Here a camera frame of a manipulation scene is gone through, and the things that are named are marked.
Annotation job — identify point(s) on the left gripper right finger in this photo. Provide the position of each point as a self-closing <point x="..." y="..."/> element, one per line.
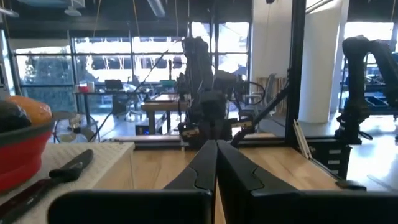
<point x="280" y="205"/>

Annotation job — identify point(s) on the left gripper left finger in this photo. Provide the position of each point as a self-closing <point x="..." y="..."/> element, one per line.
<point x="155" y="205"/>

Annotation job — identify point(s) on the black knife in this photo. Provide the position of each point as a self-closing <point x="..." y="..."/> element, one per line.
<point x="66" y="172"/>

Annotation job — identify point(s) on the orange fruit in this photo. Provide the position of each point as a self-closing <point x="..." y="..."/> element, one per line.
<point x="35" y="110"/>

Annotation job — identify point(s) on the dark purple round fruit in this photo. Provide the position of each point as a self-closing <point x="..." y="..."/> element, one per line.
<point x="12" y="118"/>

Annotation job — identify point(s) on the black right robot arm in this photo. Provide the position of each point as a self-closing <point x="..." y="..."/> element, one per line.
<point x="199" y="68"/>

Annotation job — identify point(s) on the black background robot arm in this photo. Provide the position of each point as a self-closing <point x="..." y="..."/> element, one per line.
<point x="357" y="77"/>

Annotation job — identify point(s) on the wooden desk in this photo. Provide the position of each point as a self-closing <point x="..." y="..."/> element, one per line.
<point x="161" y="105"/>

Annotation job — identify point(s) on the grey office chair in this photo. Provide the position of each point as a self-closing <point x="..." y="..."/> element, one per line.
<point x="264" y="93"/>

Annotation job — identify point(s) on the white perforated shelf riser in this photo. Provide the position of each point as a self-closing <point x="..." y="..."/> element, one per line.
<point x="109" y="161"/>

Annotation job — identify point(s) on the black box with white labels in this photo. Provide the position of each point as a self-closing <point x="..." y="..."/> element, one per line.
<point x="329" y="158"/>

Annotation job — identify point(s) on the silver aluminium bar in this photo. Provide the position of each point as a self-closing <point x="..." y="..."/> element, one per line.
<point x="302" y="140"/>

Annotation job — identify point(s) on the small black power box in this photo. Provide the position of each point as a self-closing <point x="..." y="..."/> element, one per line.
<point x="142" y="130"/>

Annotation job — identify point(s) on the black laptop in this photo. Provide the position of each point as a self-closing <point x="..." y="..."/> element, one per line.
<point x="113" y="84"/>

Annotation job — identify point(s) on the white column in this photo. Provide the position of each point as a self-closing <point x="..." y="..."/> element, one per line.
<point x="320" y="62"/>

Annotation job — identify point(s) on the dark table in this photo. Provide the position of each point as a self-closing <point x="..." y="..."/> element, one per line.
<point x="93" y="92"/>

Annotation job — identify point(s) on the red cup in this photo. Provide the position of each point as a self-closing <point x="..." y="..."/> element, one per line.
<point x="83" y="89"/>

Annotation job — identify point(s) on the red collapsible bowl grey rim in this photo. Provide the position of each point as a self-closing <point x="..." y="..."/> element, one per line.
<point x="21" y="152"/>

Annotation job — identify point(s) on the black flat bracket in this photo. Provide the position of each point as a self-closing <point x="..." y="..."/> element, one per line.
<point x="351" y="185"/>

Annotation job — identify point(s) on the black aluminium frame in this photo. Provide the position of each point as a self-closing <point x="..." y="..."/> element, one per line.
<point x="295" y="77"/>

